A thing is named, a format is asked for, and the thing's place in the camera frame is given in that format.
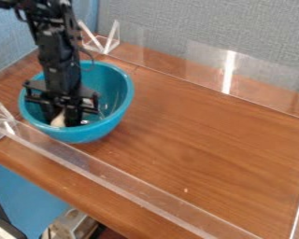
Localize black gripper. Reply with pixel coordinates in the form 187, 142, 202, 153
24, 80, 100, 127

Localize white and brown plush mushroom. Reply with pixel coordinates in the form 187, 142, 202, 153
51, 112, 65, 127

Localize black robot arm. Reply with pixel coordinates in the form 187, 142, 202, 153
0, 0, 100, 127

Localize blue ceramic bowl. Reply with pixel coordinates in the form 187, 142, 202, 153
19, 60, 135, 144

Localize clear acrylic front barrier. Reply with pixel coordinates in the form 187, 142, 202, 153
0, 119, 262, 239

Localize clear acrylic barrier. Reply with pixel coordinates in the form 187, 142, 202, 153
111, 29, 299, 118
0, 119, 262, 239

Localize grey metal equipment below table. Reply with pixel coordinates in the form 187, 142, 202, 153
40, 207, 99, 239

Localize black and white chair part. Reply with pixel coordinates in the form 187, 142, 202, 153
0, 218, 28, 239

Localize clear acrylic back barrier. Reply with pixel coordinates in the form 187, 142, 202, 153
111, 29, 299, 118

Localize clear acrylic corner bracket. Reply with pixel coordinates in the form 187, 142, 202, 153
79, 21, 122, 55

